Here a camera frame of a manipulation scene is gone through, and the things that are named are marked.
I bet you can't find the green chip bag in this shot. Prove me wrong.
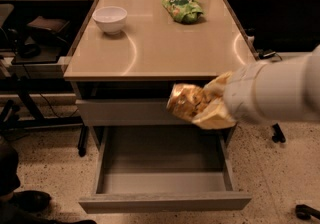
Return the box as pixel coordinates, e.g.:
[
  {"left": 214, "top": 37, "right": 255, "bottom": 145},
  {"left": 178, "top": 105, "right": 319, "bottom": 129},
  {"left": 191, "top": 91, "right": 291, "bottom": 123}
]
[{"left": 162, "top": 0, "right": 203, "bottom": 24}]

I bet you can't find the white ceramic bowl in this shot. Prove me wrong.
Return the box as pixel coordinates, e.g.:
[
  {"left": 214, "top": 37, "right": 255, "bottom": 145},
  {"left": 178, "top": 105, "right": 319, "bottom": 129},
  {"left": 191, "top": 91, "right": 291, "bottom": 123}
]
[{"left": 92, "top": 6, "right": 127, "bottom": 34}]

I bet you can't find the grey drawer cabinet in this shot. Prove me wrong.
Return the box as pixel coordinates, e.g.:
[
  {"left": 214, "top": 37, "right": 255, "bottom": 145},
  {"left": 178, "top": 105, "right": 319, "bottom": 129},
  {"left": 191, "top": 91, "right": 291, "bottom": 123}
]
[{"left": 64, "top": 0, "right": 255, "bottom": 144}]

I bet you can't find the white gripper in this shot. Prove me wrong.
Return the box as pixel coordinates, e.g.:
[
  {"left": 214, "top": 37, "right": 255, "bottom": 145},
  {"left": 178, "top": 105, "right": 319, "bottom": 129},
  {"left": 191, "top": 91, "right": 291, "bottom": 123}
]
[{"left": 192, "top": 61, "right": 269, "bottom": 130}]

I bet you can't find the open grey bottom drawer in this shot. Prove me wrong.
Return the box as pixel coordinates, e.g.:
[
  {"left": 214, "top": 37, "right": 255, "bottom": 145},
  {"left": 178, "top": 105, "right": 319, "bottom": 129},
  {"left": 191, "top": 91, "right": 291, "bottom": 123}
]
[{"left": 79, "top": 125, "right": 251, "bottom": 214}]

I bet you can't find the black table leg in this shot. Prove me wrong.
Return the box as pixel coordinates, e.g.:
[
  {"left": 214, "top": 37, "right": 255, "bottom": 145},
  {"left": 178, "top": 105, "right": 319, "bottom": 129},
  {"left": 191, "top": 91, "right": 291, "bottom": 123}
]
[{"left": 272, "top": 124, "right": 286, "bottom": 143}]

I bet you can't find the grey middle drawer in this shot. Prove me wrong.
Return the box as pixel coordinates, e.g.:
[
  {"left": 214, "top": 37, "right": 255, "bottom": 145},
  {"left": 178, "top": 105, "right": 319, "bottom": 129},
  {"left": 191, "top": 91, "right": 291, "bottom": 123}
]
[{"left": 76, "top": 99, "right": 187, "bottom": 126}]

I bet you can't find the black power adapter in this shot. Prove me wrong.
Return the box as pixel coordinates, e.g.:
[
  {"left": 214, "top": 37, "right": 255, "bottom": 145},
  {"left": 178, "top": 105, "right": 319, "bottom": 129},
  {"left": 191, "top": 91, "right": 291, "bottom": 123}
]
[{"left": 258, "top": 49, "right": 276, "bottom": 60}]

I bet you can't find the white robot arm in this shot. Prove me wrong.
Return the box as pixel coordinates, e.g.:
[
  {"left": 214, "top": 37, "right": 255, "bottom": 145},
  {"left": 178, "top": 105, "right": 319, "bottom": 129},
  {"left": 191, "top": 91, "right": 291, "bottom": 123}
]
[{"left": 192, "top": 48, "right": 320, "bottom": 129}]

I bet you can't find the crushed orange can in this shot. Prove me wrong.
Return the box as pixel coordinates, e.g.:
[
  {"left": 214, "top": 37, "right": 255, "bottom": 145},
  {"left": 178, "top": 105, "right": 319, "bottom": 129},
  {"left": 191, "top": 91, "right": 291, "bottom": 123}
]
[{"left": 166, "top": 83, "right": 214, "bottom": 122}]

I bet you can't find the black caster wheel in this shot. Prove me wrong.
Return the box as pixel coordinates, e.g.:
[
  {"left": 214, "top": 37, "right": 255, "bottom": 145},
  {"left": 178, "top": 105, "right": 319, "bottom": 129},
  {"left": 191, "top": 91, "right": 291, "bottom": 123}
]
[{"left": 295, "top": 204, "right": 320, "bottom": 220}]

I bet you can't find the black office chair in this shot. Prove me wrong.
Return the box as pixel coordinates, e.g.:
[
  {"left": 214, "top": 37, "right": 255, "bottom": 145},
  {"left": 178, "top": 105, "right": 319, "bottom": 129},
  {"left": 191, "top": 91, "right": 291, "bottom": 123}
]
[{"left": 0, "top": 3, "right": 70, "bottom": 65}]

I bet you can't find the black shoe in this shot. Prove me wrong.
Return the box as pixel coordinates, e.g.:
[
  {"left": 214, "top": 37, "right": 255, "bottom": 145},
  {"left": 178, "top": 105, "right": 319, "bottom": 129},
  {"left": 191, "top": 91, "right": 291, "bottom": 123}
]
[{"left": 9, "top": 190, "right": 51, "bottom": 212}]

